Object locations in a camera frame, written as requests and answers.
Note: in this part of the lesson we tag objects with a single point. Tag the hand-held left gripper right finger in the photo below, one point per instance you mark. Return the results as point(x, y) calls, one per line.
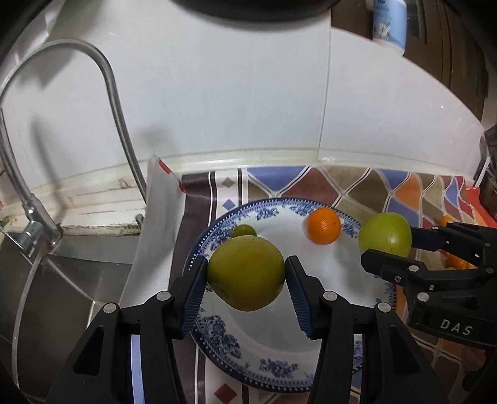
point(299, 299)

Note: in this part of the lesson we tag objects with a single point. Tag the large orange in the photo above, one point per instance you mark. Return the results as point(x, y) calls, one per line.
point(458, 263)

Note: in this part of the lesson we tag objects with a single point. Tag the steel sink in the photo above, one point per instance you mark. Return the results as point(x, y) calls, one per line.
point(77, 279)

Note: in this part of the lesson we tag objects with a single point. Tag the metal gooseneck faucet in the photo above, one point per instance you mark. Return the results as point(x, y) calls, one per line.
point(33, 229)

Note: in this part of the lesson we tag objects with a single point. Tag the white cutting board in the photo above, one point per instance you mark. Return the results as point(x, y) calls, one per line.
point(163, 225)

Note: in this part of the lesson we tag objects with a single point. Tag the yellow-orange citrus fruit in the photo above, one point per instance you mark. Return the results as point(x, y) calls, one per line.
point(446, 220)

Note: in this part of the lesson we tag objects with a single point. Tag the small orange mandarin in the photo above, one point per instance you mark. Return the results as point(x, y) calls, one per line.
point(324, 226)

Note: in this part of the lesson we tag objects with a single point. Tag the colourful patterned mat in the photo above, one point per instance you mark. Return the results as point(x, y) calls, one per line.
point(322, 182)

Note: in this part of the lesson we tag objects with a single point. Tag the small green lime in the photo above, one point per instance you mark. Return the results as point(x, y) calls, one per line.
point(244, 231)

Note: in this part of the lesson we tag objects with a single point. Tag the dark appliance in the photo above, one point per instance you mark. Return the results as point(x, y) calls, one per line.
point(490, 167)

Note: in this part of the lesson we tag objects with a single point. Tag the white plastic bottle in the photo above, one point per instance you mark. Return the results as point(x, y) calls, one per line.
point(388, 19)

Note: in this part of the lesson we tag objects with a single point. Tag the blue and white plate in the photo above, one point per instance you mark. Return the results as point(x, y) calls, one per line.
point(337, 268)

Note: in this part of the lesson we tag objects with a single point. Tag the yellow-green apple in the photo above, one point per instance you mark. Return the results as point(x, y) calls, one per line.
point(246, 274)

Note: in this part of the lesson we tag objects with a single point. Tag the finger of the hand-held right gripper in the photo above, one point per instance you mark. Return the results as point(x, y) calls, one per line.
point(425, 239)
point(388, 264)

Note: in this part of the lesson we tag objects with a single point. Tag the green apple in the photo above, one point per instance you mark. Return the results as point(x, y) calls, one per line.
point(384, 235)

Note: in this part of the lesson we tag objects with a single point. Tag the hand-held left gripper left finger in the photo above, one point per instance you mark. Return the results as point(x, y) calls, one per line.
point(194, 299)

